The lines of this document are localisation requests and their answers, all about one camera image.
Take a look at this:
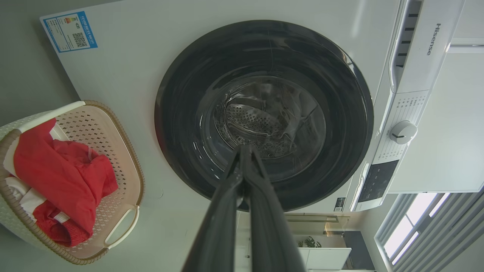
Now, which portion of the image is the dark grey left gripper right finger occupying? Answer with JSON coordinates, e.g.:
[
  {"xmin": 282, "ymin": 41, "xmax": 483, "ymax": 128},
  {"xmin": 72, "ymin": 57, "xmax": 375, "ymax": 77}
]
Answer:
[{"xmin": 242, "ymin": 145, "xmax": 307, "ymax": 272}]

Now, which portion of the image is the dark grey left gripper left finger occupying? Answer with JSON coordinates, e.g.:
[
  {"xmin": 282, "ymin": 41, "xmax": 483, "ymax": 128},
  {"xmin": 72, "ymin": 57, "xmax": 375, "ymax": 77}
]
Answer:
[{"xmin": 181, "ymin": 145, "xmax": 251, "ymax": 272}]

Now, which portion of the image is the cream perforated laundry basket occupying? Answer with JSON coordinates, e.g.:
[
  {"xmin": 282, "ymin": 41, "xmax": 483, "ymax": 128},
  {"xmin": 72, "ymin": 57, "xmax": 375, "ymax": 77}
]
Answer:
[{"xmin": 0, "ymin": 100, "xmax": 145, "ymax": 265}]

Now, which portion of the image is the green potted plant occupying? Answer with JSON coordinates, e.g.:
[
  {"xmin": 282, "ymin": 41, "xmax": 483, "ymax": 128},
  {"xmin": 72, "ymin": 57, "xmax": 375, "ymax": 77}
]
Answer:
[{"xmin": 298, "ymin": 236, "xmax": 322, "ymax": 248}]

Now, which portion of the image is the dark cabinet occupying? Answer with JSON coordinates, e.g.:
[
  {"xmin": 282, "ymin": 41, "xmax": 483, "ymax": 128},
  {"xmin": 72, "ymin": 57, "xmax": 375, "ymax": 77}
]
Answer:
[{"xmin": 342, "ymin": 231, "xmax": 375, "ymax": 270}]

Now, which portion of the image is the black washer display panel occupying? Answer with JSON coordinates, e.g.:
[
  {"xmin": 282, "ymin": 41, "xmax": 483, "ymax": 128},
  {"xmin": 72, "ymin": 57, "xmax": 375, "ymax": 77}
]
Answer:
[{"xmin": 358, "ymin": 160, "xmax": 399, "ymax": 203}]

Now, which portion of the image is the red garment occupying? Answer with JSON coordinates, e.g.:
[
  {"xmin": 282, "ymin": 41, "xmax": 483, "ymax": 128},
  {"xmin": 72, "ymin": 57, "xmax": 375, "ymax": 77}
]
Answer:
[{"xmin": 14, "ymin": 118, "xmax": 118, "ymax": 247}]

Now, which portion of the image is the white round control knob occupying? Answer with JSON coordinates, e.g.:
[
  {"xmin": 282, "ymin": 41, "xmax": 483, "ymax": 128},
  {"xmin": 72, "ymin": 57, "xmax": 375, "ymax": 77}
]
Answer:
[{"xmin": 389, "ymin": 120, "xmax": 418, "ymax": 145}]

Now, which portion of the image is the round dark washing machine door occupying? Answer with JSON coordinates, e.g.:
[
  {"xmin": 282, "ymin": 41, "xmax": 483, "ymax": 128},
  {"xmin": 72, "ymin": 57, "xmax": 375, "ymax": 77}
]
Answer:
[{"xmin": 154, "ymin": 20, "xmax": 374, "ymax": 212}]

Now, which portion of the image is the white front-load washing machine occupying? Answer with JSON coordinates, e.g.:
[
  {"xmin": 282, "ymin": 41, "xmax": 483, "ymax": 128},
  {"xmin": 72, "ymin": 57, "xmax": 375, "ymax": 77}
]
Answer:
[{"xmin": 40, "ymin": 0, "xmax": 484, "ymax": 213}]

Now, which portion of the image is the white garment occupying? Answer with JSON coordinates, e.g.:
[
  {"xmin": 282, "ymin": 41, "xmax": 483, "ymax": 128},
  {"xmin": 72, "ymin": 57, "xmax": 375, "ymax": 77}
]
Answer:
[{"xmin": 3, "ymin": 123, "xmax": 70, "ymax": 223}]

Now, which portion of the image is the blue energy label sticker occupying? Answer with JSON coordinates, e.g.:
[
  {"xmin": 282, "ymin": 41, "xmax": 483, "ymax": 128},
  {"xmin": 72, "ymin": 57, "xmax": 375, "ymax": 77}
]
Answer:
[{"xmin": 42, "ymin": 11, "xmax": 98, "ymax": 53}]

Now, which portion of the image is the white detergent drawer front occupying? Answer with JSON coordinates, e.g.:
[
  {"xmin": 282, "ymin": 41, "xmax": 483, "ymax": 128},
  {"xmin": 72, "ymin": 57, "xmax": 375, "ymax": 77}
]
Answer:
[{"xmin": 389, "ymin": 0, "xmax": 466, "ymax": 94}]

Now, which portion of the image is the bright window with frame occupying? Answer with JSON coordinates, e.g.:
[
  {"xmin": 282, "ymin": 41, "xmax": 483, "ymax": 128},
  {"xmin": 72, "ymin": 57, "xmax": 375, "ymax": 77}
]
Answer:
[{"xmin": 374, "ymin": 193, "xmax": 484, "ymax": 272}]

